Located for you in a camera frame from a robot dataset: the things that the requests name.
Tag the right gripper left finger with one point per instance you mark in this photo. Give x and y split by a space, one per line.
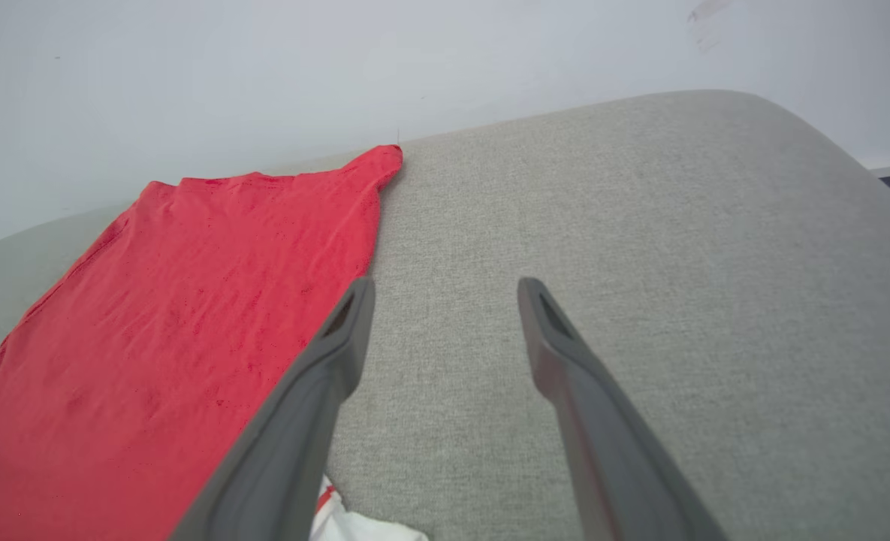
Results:
287 451

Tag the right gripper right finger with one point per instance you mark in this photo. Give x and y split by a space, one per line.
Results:
610 458

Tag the red and white shirt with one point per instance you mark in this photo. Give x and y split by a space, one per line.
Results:
174 338

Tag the grey fabric sofa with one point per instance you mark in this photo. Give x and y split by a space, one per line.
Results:
640 300

